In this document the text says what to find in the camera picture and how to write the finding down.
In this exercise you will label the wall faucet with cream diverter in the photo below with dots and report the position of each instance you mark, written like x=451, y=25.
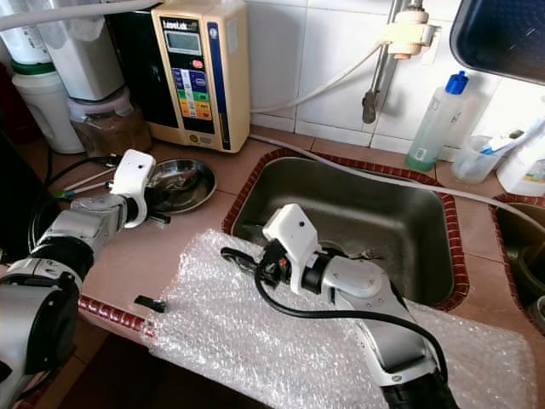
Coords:
x=392, y=55

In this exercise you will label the white plastic container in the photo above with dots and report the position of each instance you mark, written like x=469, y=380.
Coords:
x=81, y=55

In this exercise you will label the small black clip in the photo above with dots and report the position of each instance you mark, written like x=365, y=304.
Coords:
x=149, y=303

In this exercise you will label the round steel dish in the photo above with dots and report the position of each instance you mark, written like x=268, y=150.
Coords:
x=183, y=183

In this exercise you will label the dark red container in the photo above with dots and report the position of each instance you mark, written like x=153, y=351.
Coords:
x=13, y=102

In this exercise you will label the large black round appliance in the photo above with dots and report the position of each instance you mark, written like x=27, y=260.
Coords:
x=17, y=196

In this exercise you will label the grey bowl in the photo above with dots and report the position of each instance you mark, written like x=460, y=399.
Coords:
x=538, y=313

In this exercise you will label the dark pot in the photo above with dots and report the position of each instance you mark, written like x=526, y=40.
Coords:
x=530, y=260

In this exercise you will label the white stick with green tip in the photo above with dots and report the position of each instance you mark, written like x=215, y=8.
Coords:
x=89, y=186
x=92, y=177

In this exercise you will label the dark blue tray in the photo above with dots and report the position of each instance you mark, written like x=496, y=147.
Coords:
x=498, y=34

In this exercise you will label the clear jar of brown powder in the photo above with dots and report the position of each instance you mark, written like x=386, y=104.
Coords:
x=109, y=128

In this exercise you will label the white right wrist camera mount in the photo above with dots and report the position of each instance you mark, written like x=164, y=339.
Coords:
x=291, y=239

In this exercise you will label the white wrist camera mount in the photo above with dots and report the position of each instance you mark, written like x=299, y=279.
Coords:
x=134, y=177
x=291, y=239

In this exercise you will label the large steel sink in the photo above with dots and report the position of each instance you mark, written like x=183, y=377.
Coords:
x=383, y=213

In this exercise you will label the blue and white toothbrush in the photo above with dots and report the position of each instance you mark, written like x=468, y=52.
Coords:
x=507, y=141

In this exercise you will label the small steel sink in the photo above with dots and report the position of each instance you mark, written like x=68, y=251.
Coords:
x=519, y=247

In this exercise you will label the white filter cartridge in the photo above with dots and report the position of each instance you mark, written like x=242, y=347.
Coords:
x=17, y=34

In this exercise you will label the clear bottle with blue cap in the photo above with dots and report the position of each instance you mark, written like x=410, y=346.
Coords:
x=438, y=123

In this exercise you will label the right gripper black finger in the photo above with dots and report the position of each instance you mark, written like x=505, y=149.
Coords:
x=240, y=261

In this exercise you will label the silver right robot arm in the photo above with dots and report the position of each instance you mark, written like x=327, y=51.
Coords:
x=366, y=285

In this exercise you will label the white canister with green band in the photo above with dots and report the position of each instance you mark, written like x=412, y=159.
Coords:
x=51, y=106

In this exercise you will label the clear bubble wrap sheet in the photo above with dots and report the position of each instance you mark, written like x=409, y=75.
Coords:
x=298, y=349

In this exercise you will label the beige water ionizer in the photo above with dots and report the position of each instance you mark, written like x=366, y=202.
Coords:
x=200, y=72

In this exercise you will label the clear measuring cup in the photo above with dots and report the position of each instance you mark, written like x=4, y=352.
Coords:
x=477, y=158

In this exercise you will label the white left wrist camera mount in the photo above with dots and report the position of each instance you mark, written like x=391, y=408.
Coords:
x=134, y=177

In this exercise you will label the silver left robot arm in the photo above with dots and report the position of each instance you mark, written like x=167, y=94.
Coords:
x=43, y=315

